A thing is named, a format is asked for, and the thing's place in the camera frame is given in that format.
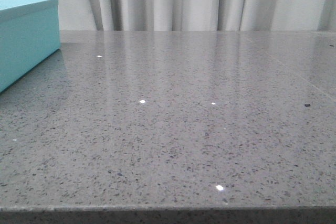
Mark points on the blue storage box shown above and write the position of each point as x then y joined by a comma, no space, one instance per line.
29,34

